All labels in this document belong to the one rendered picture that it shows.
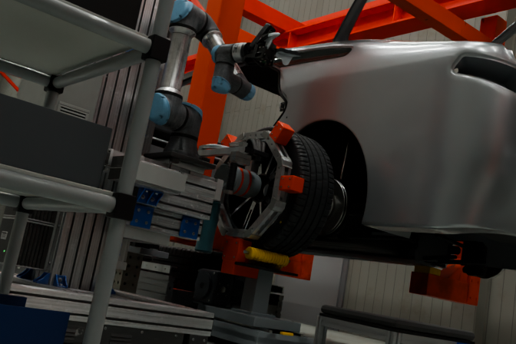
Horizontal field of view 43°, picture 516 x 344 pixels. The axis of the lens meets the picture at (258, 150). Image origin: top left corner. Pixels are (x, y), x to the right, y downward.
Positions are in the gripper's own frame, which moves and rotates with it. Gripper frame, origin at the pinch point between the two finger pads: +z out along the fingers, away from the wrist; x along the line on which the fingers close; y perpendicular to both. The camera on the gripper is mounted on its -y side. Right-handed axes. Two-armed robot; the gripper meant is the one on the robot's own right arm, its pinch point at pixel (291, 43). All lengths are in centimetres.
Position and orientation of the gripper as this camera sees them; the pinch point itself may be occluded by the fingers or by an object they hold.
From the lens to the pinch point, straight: 241.0
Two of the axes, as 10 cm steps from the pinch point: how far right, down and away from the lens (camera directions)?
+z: 8.0, 0.2, -6.0
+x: -5.4, -4.0, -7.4
